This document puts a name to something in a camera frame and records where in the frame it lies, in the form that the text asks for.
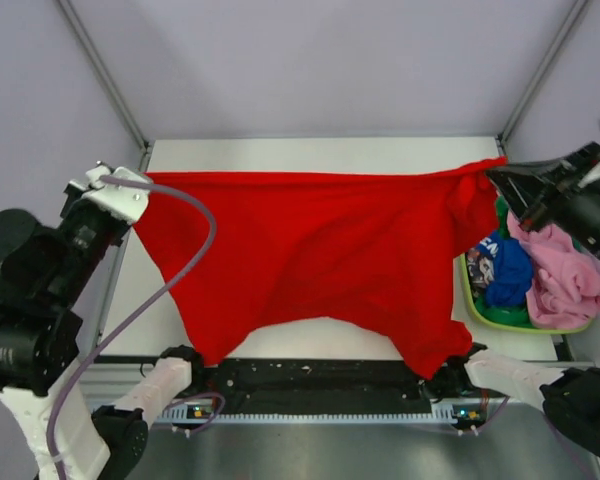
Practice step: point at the red t shirt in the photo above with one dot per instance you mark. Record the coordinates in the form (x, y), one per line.
(376, 251)

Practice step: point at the pink t shirt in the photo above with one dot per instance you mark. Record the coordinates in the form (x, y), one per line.
(565, 291)

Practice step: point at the green t shirt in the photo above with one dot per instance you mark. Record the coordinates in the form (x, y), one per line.
(568, 319)

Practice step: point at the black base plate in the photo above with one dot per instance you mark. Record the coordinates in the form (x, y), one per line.
(315, 387)

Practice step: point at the grey slotted cable duct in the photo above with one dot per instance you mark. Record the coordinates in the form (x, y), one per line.
(184, 415)

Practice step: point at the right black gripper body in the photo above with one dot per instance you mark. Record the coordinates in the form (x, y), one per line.
(588, 213)

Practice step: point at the dark patterned t shirt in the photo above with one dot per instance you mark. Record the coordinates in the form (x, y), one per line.
(480, 270)

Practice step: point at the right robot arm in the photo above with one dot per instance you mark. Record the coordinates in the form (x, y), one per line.
(569, 398)

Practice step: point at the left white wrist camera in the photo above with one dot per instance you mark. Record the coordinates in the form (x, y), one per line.
(122, 192)

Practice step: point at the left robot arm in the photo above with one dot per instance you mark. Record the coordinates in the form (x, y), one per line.
(39, 372)

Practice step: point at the lime green plastic basket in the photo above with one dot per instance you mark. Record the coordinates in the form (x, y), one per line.
(475, 310)

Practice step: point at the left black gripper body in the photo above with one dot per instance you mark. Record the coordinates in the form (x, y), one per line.
(86, 230)

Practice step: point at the blue t shirt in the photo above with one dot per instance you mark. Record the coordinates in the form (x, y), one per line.
(512, 271)

